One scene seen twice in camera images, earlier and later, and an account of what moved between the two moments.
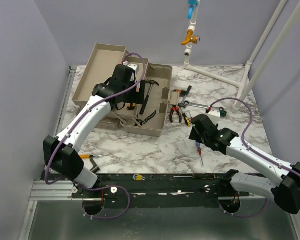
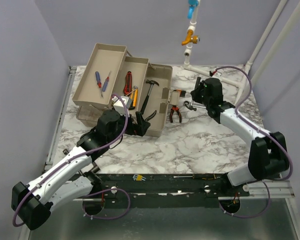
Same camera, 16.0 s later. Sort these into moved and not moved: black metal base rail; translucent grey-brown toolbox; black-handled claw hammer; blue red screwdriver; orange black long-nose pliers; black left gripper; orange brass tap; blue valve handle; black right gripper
Moved: black left gripper; blue red screwdriver; black right gripper
Not moved: orange black long-nose pliers; blue valve handle; black-handled claw hammer; black metal base rail; orange brass tap; translucent grey-brown toolbox
